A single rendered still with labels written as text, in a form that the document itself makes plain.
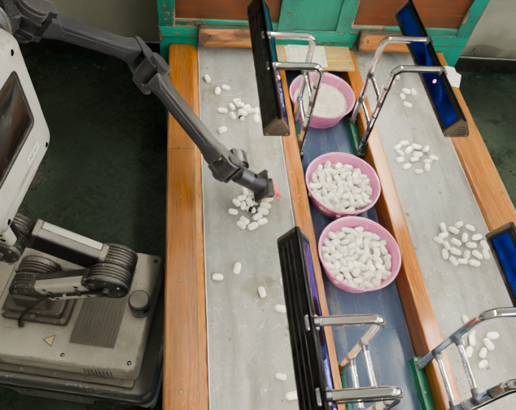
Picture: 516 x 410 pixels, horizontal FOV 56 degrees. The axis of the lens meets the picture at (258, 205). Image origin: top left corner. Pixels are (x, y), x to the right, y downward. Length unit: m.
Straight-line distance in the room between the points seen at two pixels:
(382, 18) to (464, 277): 1.14
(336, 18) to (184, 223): 1.12
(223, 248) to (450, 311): 0.73
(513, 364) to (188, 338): 0.94
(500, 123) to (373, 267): 2.09
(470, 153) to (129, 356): 1.43
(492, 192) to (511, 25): 1.91
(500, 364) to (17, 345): 1.48
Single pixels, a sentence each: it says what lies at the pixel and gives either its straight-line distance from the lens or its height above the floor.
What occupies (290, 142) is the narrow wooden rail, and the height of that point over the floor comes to 0.76.
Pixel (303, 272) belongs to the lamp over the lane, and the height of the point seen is 1.11.
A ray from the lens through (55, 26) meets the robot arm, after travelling 1.40.
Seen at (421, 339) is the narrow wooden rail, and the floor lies 0.74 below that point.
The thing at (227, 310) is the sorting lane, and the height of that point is 0.74.
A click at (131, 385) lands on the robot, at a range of 1.78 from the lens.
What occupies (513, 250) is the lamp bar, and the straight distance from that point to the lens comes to 1.37.
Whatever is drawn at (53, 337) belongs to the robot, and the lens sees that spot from 1.76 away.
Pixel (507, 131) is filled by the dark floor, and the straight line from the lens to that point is 3.48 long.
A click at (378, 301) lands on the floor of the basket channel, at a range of 1.62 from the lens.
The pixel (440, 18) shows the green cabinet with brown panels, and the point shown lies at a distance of 2.35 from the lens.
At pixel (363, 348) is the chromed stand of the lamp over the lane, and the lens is 1.23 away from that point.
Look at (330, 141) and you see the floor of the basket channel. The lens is 1.96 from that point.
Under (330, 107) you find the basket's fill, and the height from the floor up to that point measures 0.73.
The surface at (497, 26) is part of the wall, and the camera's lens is 3.63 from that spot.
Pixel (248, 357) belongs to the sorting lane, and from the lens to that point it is 1.40.
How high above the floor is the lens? 2.07
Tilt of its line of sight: 55 degrees down
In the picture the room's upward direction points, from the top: 11 degrees clockwise
